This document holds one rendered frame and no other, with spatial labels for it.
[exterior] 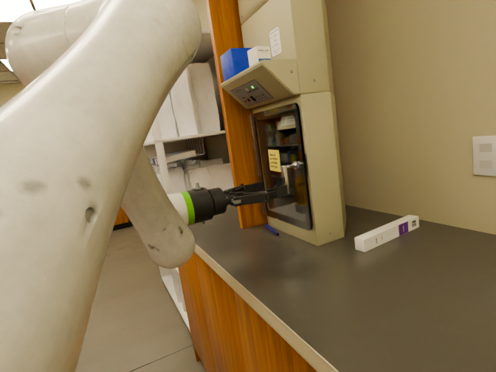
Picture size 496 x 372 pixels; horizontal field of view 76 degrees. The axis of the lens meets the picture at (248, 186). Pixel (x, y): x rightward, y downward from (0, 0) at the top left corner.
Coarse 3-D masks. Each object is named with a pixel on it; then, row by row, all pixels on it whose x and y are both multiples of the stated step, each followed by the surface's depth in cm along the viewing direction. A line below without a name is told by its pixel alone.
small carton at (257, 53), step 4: (252, 48) 95; (256, 48) 94; (260, 48) 94; (264, 48) 95; (268, 48) 96; (248, 52) 97; (252, 52) 95; (256, 52) 94; (260, 52) 94; (264, 52) 95; (268, 52) 96; (248, 56) 98; (252, 56) 96; (256, 56) 94; (260, 56) 94; (264, 56) 95; (268, 56) 96; (252, 60) 96; (256, 60) 95; (260, 60) 94; (252, 64) 97
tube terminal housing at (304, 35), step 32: (288, 0) 88; (320, 0) 92; (256, 32) 107; (288, 32) 91; (320, 32) 93; (320, 64) 94; (320, 96) 95; (320, 128) 96; (320, 160) 97; (320, 192) 98; (288, 224) 113; (320, 224) 99
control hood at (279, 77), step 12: (264, 60) 86; (276, 60) 88; (288, 60) 89; (240, 72) 99; (252, 72) 93; (264, 72) 89; (276, 72) 88; (288, 72) 89; (228, 84) 109; (240, 84) 104; (264, 84) 95; (276, 84) 91; (288, 84) 90; (276, 96) 97; (288, 96) 94
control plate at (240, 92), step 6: (246, 84) 101; (252, 84) 99; (258, 84) 97; (234, 90) 110; (240, 90) 108; (246, 90) 105; (252, 90) 102; (258, 90) 100; (264, 90) 98; (240, 96) 112; (246, 96) 109; (252, 96) 106; (264, 96) 101; (270, 96) 99; (252, 102) 110; (258, 102) 108
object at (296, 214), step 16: (272, 112) 105; (288, 112) 97; (256, 128) 118; (272, 128) 107; (288, 128) 99; (272, 144) 110; (288, 144) 101; (288, 160) 103; (304, 160) 95; (272, 176) 114; (304, 176) 96; (304, 192) 98; (272, 208) 119; (288, 208) 109; (304, 208) 100; (304, 224) 102
